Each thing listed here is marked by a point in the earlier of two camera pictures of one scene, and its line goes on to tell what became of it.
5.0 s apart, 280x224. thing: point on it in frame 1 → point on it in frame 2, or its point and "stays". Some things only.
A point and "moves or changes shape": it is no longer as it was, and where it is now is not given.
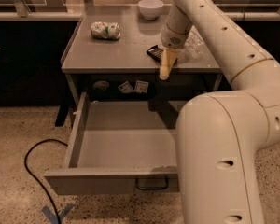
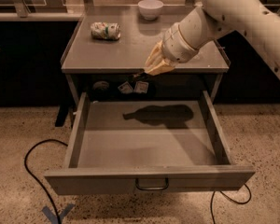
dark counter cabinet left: (26, 62) stays
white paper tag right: (141, 87) stays
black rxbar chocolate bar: (156, 52) moves or changes shape
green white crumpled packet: (105, 31) stays
